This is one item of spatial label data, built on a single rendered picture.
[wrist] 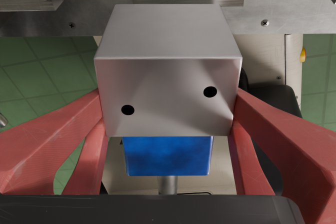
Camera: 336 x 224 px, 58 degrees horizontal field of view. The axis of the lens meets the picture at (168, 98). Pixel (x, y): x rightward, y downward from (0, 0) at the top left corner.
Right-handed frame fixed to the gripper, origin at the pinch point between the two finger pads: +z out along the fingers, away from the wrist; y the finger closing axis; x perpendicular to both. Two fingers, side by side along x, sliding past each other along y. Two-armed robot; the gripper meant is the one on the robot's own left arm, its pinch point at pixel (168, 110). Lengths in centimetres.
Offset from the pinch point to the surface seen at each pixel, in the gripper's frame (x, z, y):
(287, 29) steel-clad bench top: 3.1, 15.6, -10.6
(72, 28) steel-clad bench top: 3.9, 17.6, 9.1
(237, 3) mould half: -2.2, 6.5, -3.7
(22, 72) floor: 65, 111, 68
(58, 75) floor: 65, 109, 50
